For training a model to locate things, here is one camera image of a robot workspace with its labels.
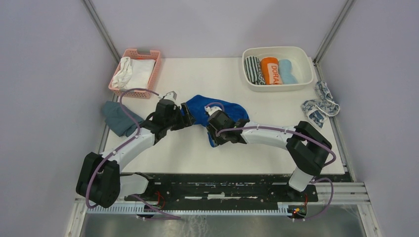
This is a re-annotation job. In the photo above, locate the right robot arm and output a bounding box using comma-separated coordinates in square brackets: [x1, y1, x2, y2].
[205, 106, 336, 201]

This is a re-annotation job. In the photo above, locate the grey-blue towel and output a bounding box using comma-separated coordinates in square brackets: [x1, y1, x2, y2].
[101, 101, 137, 137]

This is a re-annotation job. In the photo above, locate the pink plastic basket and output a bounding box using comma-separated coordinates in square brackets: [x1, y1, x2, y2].
[108, 48, 162, 99]

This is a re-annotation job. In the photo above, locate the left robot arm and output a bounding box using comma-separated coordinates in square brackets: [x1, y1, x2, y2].
[76, 99, 195, 208]

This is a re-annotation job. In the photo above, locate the white plastic tub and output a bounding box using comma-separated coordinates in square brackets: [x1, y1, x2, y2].
[242, 46, 314, 92]

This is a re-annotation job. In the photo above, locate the striped rolled towel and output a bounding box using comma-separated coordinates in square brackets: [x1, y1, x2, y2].
[244, 56, 266, 85]

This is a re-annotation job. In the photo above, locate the white crumpled cloth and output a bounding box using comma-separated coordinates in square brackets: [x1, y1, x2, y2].
[111, 57, 132, 89]

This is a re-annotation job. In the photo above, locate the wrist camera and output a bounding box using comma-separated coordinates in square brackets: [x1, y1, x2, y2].
[204, 106, 223, 117]
[162, 91, 177, 102]

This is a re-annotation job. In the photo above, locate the white folded towel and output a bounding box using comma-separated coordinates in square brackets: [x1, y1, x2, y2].
[125, 59, 156, 89]

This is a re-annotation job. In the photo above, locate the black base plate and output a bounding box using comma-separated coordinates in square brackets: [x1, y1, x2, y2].
[140, 173, 319, 211]

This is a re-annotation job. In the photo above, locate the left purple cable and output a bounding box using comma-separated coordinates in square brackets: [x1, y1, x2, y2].
[85, 88, 161, 210]

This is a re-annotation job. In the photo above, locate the orange rolled towel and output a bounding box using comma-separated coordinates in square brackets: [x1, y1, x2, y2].
[260, 57, 283, 85]

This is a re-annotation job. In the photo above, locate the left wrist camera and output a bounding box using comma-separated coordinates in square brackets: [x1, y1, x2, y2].
[162, 91, 177, 102]

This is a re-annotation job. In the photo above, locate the patterned white blue cloth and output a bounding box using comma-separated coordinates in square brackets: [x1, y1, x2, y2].
[300, 81, 340, 129]

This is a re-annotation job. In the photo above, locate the light blue towel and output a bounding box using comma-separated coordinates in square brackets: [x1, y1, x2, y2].
[279, 59, 298, 84]

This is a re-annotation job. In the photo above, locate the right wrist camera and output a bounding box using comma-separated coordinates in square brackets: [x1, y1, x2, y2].
[204, 106, 223, 117]

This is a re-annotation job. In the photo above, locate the dark blue towel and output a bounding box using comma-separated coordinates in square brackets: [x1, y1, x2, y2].
[186, 95, 250, 131]

